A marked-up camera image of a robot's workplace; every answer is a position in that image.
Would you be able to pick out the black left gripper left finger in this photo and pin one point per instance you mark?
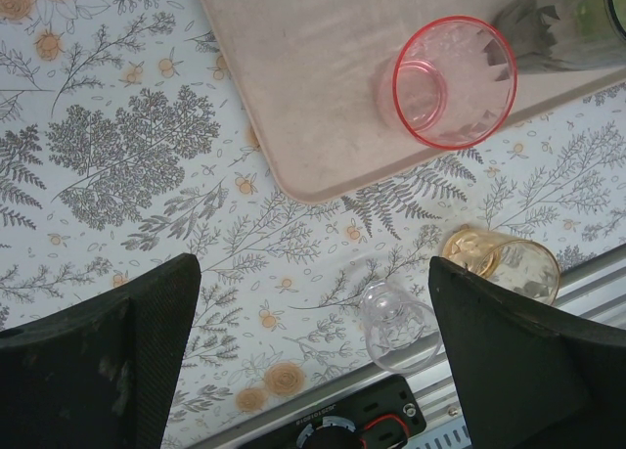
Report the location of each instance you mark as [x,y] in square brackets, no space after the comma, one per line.
[73,380]

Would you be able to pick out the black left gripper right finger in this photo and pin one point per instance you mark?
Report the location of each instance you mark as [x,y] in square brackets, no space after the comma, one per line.
[528,380]

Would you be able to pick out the short orange glass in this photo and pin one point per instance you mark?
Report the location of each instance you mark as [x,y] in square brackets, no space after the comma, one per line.
[518,268]

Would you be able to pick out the short clear glass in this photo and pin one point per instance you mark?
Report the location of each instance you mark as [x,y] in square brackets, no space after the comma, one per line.
[391,322]

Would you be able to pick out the short pink glass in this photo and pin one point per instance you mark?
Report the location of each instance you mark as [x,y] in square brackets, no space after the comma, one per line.
[420,97]

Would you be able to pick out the tall dark grey glass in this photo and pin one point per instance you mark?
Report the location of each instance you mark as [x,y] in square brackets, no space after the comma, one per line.
[538,38]

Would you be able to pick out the pink plastic tray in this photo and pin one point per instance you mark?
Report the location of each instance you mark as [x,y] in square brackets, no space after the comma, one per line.
[318,77]

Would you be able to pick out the tall green glass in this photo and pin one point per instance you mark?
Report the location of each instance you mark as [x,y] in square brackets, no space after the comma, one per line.
[587,13]

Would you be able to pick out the floral tablecloth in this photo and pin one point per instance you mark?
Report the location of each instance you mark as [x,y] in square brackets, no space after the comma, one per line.
[147,150]

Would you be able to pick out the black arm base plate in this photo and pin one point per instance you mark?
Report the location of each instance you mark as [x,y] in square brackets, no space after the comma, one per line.
[391,395]

